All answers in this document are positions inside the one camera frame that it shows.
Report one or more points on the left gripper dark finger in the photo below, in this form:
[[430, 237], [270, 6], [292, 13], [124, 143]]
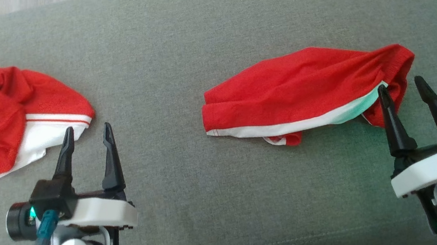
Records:
[[113, 167], [66, 165]]

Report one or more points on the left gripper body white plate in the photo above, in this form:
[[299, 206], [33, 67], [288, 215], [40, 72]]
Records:
[[102, 211]]

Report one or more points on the red shorts with white trim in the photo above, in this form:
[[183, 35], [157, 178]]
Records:
[[294, 86]]

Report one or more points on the grey sofa seat cushion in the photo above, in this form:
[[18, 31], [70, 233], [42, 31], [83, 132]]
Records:
[[230, 206]]

